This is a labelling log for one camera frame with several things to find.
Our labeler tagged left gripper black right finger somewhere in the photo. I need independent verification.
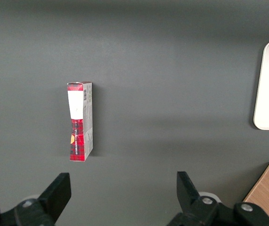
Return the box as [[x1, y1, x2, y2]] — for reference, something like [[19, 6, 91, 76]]
[[166, 171, 269, 226]]

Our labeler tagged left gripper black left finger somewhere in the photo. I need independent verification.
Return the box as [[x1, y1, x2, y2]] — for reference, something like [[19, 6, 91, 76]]
[[0, 172, 72, 226]]

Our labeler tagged red plaid cardboard box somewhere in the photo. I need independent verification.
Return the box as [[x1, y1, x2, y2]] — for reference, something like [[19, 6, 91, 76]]
[[66, 81, 94, 162]]

